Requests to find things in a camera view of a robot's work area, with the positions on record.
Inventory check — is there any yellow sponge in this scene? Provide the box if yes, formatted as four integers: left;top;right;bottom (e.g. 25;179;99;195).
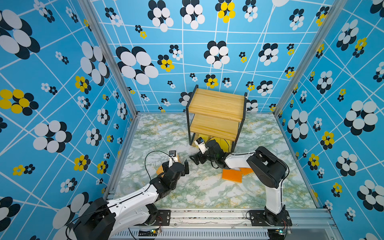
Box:
219;139;232;152

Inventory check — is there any orange sponge front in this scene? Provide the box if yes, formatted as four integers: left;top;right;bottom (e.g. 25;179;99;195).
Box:
222;169;243;183

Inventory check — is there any orange sponge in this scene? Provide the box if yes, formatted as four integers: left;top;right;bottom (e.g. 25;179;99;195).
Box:
222;169;243;183
240;168;254;176

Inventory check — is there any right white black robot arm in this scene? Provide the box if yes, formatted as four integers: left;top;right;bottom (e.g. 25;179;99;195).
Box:
190;138;289;226

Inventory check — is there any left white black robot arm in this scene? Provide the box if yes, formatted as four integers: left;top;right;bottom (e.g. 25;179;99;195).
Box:
66;161;189;240

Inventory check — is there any tan sponge lower left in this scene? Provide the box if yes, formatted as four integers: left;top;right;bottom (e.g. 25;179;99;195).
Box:
156;166;164;175

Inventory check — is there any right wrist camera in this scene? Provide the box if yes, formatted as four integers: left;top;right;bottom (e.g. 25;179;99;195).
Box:
195;137;209;154

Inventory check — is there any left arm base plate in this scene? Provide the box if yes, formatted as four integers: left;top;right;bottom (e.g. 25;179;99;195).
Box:
142;210;171;227

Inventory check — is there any wooden three-tier shelf black frame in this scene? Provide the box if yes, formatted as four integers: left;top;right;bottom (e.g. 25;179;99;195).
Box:
186;85;248;152

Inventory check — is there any aluminium front rail frame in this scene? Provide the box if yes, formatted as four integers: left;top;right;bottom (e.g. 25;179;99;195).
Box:
79;207;343;240

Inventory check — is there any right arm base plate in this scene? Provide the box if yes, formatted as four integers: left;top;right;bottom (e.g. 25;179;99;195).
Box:
246;209;293;227

